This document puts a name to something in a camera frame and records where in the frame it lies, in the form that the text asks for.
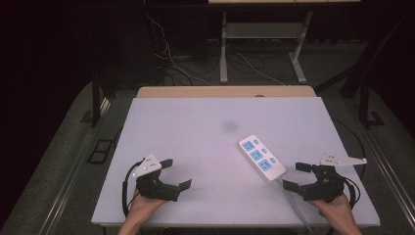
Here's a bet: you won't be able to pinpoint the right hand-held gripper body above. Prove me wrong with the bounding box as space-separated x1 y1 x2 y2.
297 151 368 204

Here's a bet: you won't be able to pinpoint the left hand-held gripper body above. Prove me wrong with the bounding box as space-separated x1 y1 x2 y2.
132 154 181 203

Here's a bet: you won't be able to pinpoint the white power strip blue sockets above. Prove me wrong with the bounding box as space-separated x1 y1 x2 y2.
238 134 287 182

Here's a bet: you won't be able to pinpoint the person's left hand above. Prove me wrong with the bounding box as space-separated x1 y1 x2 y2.
125 190 167 223

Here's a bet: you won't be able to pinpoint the person's right hand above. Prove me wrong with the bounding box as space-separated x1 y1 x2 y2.
307 194 356 227

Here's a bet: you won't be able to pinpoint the wooden table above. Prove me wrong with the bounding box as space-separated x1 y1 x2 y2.
136 85 317 99

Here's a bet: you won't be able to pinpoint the grey metal stand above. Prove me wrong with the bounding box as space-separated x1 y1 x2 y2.
218 11 314 85

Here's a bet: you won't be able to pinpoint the grey power strip cable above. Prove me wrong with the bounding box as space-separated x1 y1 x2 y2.
277 177 315 235

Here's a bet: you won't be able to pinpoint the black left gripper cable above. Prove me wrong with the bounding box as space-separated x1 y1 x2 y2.
121 158 146 218

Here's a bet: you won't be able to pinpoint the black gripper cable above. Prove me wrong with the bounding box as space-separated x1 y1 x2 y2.
121 158 146 218
342 177 362 210

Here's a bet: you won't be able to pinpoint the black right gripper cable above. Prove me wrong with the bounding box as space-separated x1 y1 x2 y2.
342 177 362 210

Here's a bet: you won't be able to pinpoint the thin black floor cable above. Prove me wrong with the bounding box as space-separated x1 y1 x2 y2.
331 117 366 180

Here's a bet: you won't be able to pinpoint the black floor frame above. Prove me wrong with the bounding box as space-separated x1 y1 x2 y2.
87 139 115 165

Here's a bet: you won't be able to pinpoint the aluminium floor rail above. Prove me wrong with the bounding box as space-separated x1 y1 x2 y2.
38 97 112 235
353 125 415 219

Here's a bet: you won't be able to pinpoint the black stand post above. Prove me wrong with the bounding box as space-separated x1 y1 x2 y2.
357 76 386 130
80 65 111 128

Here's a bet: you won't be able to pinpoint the short white floor cable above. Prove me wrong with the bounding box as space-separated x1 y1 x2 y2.
235 52 286 86

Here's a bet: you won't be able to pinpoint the long white floor cable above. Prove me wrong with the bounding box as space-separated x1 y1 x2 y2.
145 13 211 86

